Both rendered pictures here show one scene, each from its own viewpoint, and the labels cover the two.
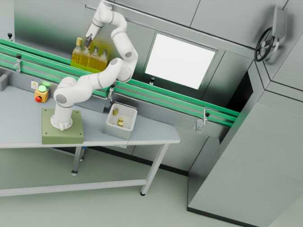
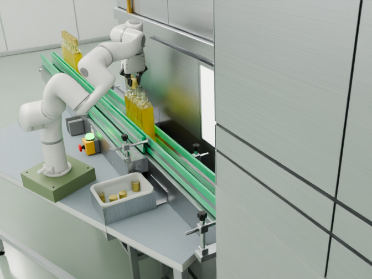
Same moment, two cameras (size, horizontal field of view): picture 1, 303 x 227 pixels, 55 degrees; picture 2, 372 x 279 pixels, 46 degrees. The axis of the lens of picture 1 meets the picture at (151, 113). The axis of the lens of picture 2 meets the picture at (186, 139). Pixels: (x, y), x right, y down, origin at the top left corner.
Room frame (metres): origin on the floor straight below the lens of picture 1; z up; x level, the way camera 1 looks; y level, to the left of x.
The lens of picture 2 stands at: (1.13, -1.33, 1.78)
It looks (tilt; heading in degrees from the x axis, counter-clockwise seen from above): 26 degrees down; 69
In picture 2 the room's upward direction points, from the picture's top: 3 degrees counter-clockwise
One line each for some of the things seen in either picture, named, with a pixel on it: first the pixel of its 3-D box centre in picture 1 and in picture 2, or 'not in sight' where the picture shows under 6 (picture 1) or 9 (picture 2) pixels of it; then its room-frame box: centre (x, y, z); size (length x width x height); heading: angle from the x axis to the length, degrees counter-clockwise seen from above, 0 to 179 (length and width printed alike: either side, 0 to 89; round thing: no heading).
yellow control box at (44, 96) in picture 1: (41, 94); (90, 145); (1.41, 0.72, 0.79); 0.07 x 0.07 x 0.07; 6
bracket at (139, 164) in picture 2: (109, 99); (137, 165); (1.54, 0.30, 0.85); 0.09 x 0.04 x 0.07; 6
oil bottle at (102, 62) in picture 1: (101, 70); (146, 122); (1.63, 0.42, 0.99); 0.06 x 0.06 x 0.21; 7
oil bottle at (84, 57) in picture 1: (84, 64); (137, 114); (1.62, 0.53, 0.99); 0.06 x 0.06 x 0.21; 6
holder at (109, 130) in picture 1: (121, 119); (129, 196); (1.46, 0.17, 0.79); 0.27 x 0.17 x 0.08; 6
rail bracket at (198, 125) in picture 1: (201, 123); (209, 239); (1.58, -0.34, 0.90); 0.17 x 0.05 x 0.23; 6
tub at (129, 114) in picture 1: (121, 120); (122, 196); (1.43, 0.17, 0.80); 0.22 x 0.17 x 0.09; 6
